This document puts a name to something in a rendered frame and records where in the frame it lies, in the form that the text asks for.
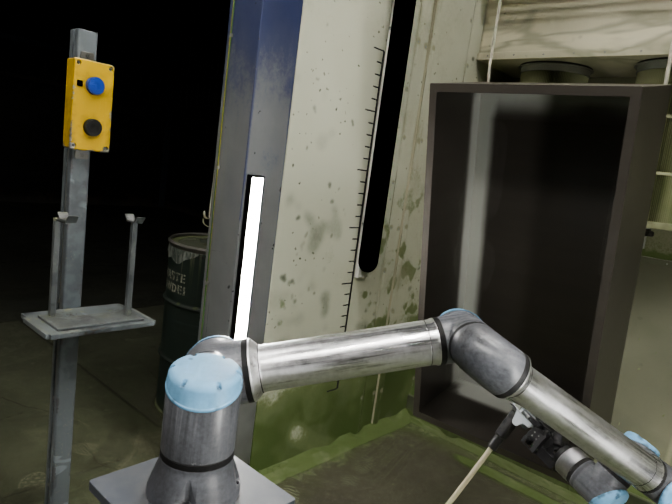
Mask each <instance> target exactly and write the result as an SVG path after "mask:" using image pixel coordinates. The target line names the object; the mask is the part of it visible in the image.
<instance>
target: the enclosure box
mask: <svg viewBox="0 0 672 504"><path fill-rule="evenodd" d="M671 87H672V85H671V84H600V83H520V82H462V83H430V96H429V116H428V135H427V154H426V174H425V193H424V212H423V232H422V251H421V270H420V290H419V309H418V321H420V320H427V319H429V318H432V317H439V316H440V315H441V314H442V313H443V312H445V311H447V310H450V309H457V308H459V309H464V310H467V311H470V312H472V313H474V314H476V315H477V316H478V317H479V318H480V319H481V320H482V321H483V322H484V323H485V324H487V325H488V326H489V327H491V328H492V329H493V330H495V331H496V332H497V333H498V334H500V335H501V336H502V337H504V338H505V339H506V340H508V341H509V342H510V343H512V344H513V345H514V346H516V347H517V348H518V349H520V350H521V351H522V352H524V353H525V354H526V355H528V356H529V358H530V360H531V367H533V368H534V369H535V370H537V371H538V372H540V373H541V374H542V375H544V376H545V377H546V378H548V379H549V380H551V381H552V382H553V383H555V384H556V385H557V386H559V387H560V388H561V389H563V390H564V391H566V392H567V393H568V394H570V395H571V396H572V397H574V398H575V399H576V400H578V401H579V402H581V403H582V404H583V405H585V406H586V407H587V408H589V409H590V410H592V411H593V412H594V413H596V414H597V415H598V416H600V417H601V418H602V419H604V420H605V421H607V422H608V423H609V424H611V420H612V414H613V409H614V403H615V397H616V392H617V386H618V381H619V375H620V370H621V364H622V359H623V353H624V348H625V342H626V337H627V331H628V325H629V320H630V314H631V309H632V303H633V298H634V292H635V287H636V281H637V276H638V270H639V265H640V259H641V254H642V248H643V242H644V237H645V231H646V226H647V220H648V215H649V209H650V204H651V198H652V193H653V187H654V182H655V176H656V170H657V165H658V159H659V154H660V148H661V143H662V137H663V132H664V126H665V121H666V115H667V110H668V104H669V98H670V93H671ZM510 403H512V404H513V402H511V401H509V400H507V399H499V398H497V397H496V396H494V395H493V394H491V393H490V392H488V391H487V390H486V389H484V388H483V387H482V386H481V385H479V384H478V383H477V382H476V381H474V380H473V379H472V378H471V377H470V376H469V375H467V374H466V373H465V372H464V371H463V370H462V369H461V368H460V367H459V366H458V365H457V364H456V363H452V364H446V365H439V366H438V365H432V366H425V367H419V368H415V386H414V406H413V415H414V416H416V417H418V418H421V419H423V420H425V421H427V422H429V423H432V424H434V425H436V426H438V427H441V428H443V429H445V430H447V431H450V432H452V433H454V434H456V435H458V436H461V437H463V438H465V439H467V440H470V441H472V442H474V443H476V444H479V445H481V446H483V447H485V448H488V447H489V446H488V443H489V442H490V440H491V439H492V438H493V436H494V435H495V434H496V433H495V431H496V429H497V428H498V427H499V425H500V424H501V423H502V422H503V420H504V419H505V418H506V416H507V415H508V414H509V412H510V411H511V410H513V409H512V407H513V406H512V405H511V404H510ZM531 429H532V427H530V428H528V429H523V428H522V426H521V425H518V426H516V428H515V429H514V430H513V432H512V433H511V434H510V436H509V437H508V438H507V439H506V440H504V441H503V442H502V443H501V445H500V446H499V447H498V449H497V450H496V451H494V452H496V453H499V454H501V455H503V456H505V457H508V458H510V459H512V460H514V461H516V462H519V463H521V464H523V465H525V466H528V467H530V468H532V469H534V470H537V471H539V472H541V473H543V474H545V475H548V476H550V477H552V478H554V479H557V480H559V481H561V482H563V483H566V484H568V485H570V484H569V483H568V482H567V481H566V480H565V479H564V478H563V477H562V476H561V475H560V474H559V473H558V472H557V471H554V470H551V469H550V468H549V467H548V466H547V465H546V464H545V463H544V462H543V461H542V460H541V459H540V458H539V457H538V456H537V455H536V454H534V453H532V452H531V451H530V450H529V449H528V448H527V447H526V446H525V445H524V444H523V443H522V442H521V441H520V440H521V439H522V438H523V436H524V435H526V434H527V432H528V431H529V430H531ZM570 486H571V485H570Z"/></svg>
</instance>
